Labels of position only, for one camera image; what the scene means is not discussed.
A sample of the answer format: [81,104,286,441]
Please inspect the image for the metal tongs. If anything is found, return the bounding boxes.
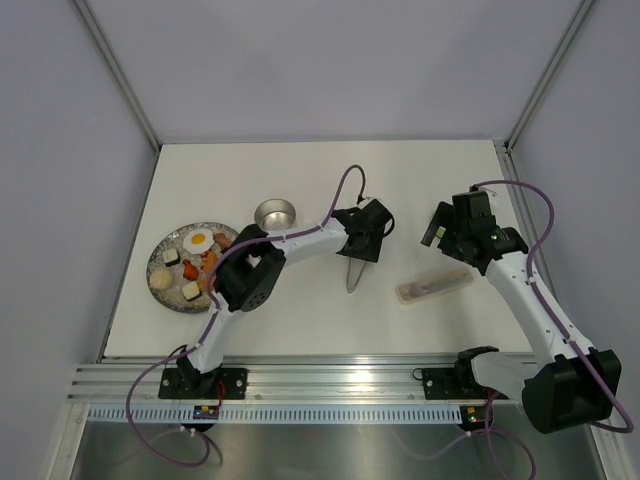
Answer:
[346,258,367,294]

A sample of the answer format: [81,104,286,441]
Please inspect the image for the round steel bowl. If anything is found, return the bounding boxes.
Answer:
[254,198,297,231]

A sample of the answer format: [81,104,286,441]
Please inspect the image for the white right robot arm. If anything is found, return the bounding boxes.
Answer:
[421,190,622,434]

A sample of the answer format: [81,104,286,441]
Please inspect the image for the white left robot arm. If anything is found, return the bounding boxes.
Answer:
[161,199,395,399]

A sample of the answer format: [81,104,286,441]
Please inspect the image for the clear cutlery case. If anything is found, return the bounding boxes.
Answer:
[396,267,473,304]

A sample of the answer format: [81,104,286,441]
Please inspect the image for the pink meat piece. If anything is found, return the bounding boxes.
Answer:
[214,233,233,250]

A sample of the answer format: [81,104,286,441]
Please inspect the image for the orange fried chicken piece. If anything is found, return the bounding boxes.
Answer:
[199,249,217,293]

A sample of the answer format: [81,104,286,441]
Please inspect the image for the fried egg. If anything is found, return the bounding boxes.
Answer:
[183,229,215,255]

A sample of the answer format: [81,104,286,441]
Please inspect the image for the chicken drumstick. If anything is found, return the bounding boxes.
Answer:
[182,259,200,281]

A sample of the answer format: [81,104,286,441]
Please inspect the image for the white black sushi cube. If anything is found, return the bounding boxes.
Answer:
[181,281,201,302]

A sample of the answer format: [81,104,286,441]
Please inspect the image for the grey speckled plate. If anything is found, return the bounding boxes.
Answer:
[146,222,238,314]

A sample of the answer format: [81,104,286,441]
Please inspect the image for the round beige bun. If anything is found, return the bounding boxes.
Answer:
[149,269,174,291]

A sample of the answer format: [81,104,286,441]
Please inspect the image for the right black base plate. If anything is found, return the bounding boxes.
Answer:
[411,367,493,401]

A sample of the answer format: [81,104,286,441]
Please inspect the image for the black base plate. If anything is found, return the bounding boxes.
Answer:
[411,367,493,401]
[158,367,248,400]

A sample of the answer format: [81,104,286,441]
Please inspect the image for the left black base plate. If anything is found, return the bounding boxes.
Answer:
[158,367,248,400]

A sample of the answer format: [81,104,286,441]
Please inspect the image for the aluminium rail frame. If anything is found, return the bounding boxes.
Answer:
[67,352,536,407]

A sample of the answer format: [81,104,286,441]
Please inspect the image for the white slotted cable duct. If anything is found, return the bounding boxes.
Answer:
[88,404,462,425]

